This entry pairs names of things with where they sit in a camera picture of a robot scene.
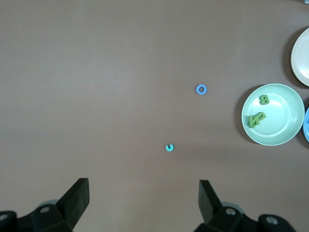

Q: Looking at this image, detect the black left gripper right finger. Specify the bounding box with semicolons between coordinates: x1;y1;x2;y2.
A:
194;180;297;232

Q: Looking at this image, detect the green plate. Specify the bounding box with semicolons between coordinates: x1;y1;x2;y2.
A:
241;83;306;146

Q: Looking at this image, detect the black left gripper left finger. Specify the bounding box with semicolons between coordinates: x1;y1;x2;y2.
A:
0;178;90;232

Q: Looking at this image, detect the green letter N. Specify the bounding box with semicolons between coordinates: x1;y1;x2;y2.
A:
246;115;261;129

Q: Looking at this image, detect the beige plate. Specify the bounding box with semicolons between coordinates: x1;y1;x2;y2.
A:
291;27;309;87

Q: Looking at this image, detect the blue plate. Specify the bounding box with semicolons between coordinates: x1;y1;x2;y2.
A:
302;106;309;143

